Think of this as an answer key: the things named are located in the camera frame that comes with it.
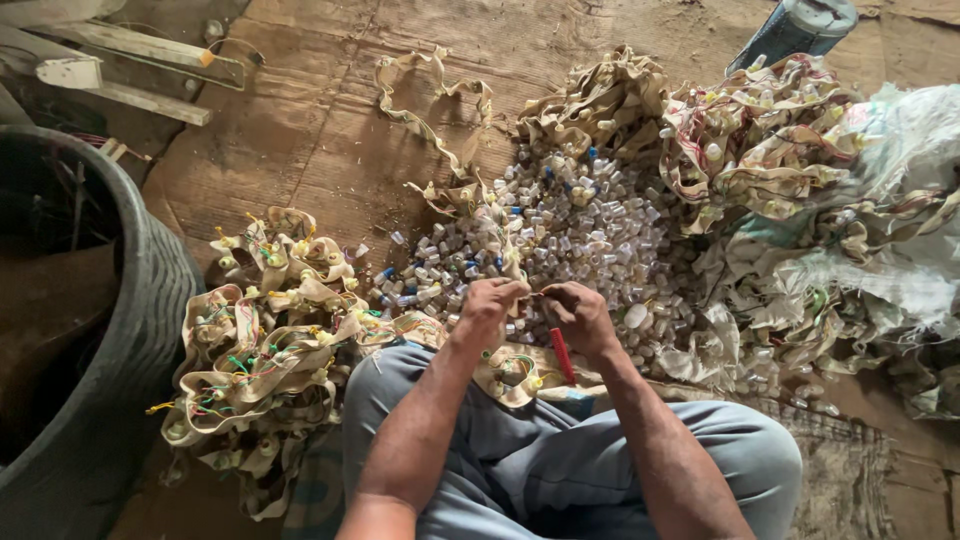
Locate person's right hand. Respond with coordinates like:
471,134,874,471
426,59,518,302
540,281,624,360

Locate person's left hand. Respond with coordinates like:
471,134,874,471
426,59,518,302
459,277,533,336

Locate red-handled cutter tool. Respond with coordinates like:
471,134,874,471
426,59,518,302
549,327,577,387

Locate pile of clear plastic caps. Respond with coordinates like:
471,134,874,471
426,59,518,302
372,142,721,376

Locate person's grey trousers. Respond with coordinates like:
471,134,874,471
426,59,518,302
341,343,804,540

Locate empty beige strip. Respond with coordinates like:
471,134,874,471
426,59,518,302
374,45,496,181

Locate heap of tangled unprocessed strips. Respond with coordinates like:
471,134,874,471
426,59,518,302
517,46,960,421

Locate brown cardboard floor sheet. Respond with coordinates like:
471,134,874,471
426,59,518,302
112,0,960,540

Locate blue cylindrical container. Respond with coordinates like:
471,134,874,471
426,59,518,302
726,0,860,78

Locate white woven plastic sack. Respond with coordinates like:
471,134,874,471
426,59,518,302
750,82,960,354

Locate large grey plastic tub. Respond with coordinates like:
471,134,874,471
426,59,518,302
0,123,205,540

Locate heap of wired beige strips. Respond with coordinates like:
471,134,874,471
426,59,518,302
146,207,601,522

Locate wooden plank frame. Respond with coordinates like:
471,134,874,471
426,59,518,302
0,18,265,127

